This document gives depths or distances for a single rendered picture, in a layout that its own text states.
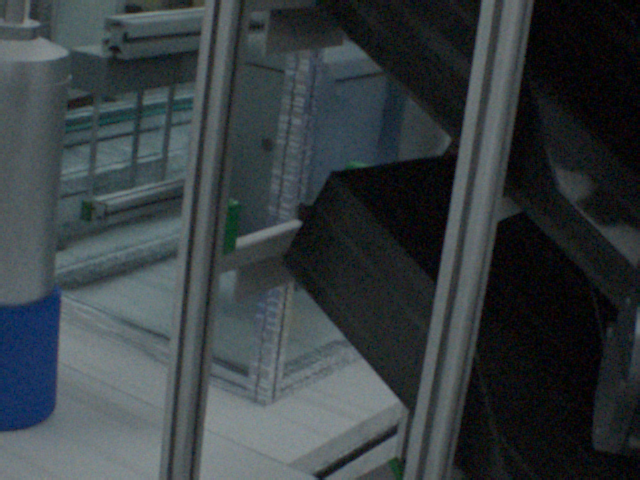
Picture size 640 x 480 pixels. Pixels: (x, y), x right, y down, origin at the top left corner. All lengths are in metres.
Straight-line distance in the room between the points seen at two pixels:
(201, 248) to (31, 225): 0.70
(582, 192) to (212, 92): 0.21
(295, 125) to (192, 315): 0.77
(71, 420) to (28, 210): 0.27
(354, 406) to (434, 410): 0.97
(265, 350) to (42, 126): 0.41
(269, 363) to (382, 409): 0.17
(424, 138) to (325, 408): 0.39
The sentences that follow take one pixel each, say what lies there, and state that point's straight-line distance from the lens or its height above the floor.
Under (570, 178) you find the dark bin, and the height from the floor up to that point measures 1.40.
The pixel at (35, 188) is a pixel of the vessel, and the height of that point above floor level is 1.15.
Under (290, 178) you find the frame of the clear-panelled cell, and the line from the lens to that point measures 1.54.
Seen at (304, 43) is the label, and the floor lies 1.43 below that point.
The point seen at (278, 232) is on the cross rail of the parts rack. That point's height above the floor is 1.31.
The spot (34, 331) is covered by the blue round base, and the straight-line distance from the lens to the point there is 1.49.
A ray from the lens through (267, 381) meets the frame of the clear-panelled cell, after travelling 1.63.
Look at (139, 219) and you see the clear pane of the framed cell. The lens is 1.72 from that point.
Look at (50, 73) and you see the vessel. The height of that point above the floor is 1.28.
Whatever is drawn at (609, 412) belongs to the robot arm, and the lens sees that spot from 0.43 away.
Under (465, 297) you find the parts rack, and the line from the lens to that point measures 0.68.
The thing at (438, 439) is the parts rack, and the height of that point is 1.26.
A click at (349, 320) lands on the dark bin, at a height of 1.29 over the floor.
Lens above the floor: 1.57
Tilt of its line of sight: 18 degrees down
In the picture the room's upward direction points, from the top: 8 degrees clockwise
